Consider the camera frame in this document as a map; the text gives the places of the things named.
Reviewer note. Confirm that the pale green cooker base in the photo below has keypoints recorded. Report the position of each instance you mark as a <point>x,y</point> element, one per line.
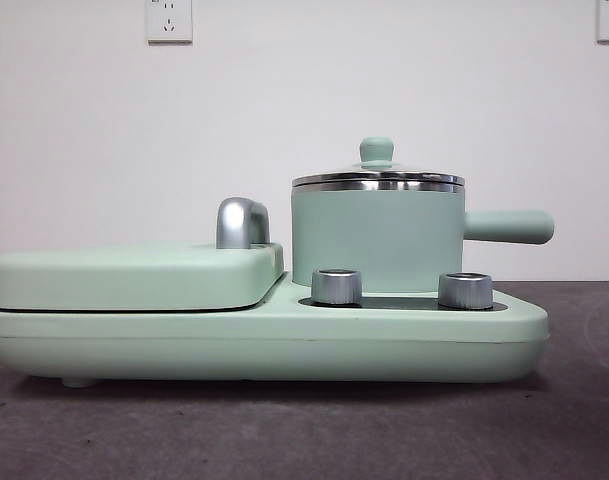
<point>234,345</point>

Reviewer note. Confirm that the glass lid with green knob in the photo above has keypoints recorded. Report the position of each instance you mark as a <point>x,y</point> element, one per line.
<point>377,151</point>

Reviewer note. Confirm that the silver control knob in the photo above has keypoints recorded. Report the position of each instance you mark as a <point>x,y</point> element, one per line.
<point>336,287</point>
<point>465,291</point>

